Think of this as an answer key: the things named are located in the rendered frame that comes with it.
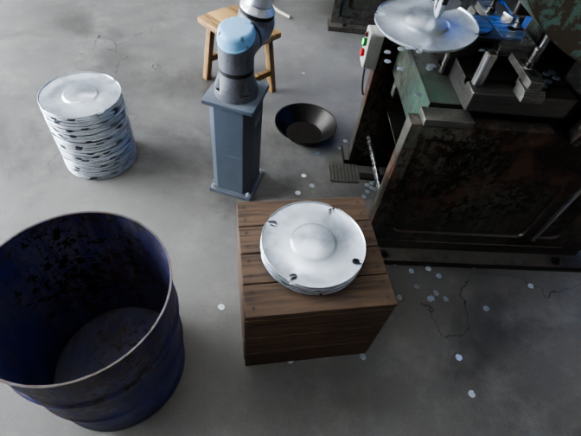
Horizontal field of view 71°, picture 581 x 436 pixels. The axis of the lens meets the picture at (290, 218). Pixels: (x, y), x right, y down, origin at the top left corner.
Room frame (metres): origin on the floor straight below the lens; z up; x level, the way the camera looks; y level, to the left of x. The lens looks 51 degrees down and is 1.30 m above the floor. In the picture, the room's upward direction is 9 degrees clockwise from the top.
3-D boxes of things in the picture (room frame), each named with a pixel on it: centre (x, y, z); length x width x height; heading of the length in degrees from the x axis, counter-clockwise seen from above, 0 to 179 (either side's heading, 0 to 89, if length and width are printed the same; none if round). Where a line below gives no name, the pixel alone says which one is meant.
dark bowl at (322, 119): (1.59, 0.00, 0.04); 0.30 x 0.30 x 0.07
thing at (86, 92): (1.23, 0.85, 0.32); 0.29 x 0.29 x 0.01
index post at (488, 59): (1.05, -0.45, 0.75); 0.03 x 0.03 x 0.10; 8
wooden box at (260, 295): (0.67, -0.07, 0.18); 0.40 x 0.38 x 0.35; 105
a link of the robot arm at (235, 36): (1.22, 0.25, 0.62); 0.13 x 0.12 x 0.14; 168
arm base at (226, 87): (1.21, 0.25, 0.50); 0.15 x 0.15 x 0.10
